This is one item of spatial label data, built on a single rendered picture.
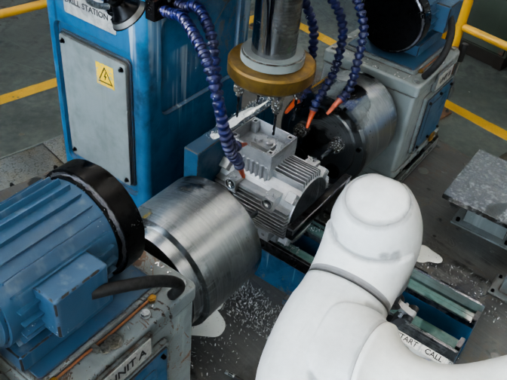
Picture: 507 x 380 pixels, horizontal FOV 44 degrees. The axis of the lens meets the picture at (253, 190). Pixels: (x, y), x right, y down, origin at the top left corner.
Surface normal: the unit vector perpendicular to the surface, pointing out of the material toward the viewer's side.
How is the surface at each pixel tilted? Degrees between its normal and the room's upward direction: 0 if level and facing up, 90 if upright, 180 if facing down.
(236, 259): 65
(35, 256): 40
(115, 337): 0
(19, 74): 0
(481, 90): 0
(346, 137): 90
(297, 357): 30
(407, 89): 90
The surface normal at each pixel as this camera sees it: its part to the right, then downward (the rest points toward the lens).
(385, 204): -0.02, -0.47
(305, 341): -0.25, -0.49
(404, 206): 0.22, -0.50
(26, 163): 0.09, -0.76
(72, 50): -0.59, 0.48
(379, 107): 0.61, -0.25
